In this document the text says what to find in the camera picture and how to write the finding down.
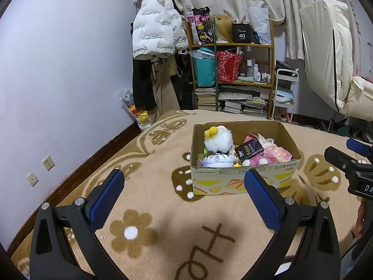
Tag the grey folded cloth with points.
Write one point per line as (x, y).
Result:
(239, 92)

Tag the white puffer jacket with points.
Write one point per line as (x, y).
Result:
(154, 26)

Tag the pale green pouch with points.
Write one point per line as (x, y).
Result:
(246, 79)

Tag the short stack of books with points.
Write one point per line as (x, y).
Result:
(205, 99)

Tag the white fluffy plush toy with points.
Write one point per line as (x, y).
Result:
(220, 142)

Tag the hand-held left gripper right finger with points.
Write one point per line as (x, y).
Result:
(263, 204)

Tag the grey bag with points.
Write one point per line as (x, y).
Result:
(285, 66)

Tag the wide stack of books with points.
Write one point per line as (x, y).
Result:
(247, 109)

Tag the white wall socket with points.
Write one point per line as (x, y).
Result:
(32, 179)
(48, 163)

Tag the light pink packet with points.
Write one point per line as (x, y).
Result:
(279, 154)

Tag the black box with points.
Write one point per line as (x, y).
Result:
(242, 33)

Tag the teal bag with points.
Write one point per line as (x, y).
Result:
(204, 71)

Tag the purple patterned bag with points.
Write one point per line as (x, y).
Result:
(199, 26)

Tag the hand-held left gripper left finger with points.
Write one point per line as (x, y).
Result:
(106, 201)

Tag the pink striped packet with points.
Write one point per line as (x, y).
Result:
(251, 139)

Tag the black coat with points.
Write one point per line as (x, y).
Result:
(142, 87)

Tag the red patterned bag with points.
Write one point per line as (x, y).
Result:
(228, 67)

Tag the beige patterned rug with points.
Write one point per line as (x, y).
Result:
(163, 163)

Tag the white spiky-haired plush doll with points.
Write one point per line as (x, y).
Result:
(217, 160)

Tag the black tissue pack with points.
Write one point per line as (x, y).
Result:
(249, 151)

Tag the beige coat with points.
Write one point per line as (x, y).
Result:
(167, 93)

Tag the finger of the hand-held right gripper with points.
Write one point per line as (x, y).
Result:
(359, 148)
(338, 156)

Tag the yellow wooden shelf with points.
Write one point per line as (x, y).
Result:
(259, 46)

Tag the pink plush bear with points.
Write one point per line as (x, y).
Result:
(255, 160)

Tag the printed cardboard box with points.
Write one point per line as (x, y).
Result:
(221, 178)

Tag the white metal cart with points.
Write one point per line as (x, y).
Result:
(287, 109)

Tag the dark hanging garment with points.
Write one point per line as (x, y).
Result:
(183, 84)

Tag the clear plastic bag of toys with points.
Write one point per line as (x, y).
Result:
(137, 113)

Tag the blonde wig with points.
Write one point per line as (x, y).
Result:
(223, 29)

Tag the blue white cloth bundle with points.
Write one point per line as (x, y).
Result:
(284, 96)

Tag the person's right hand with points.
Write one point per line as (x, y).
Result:
(361, 218)

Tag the row of small bottles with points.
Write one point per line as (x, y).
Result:
(258, 73)

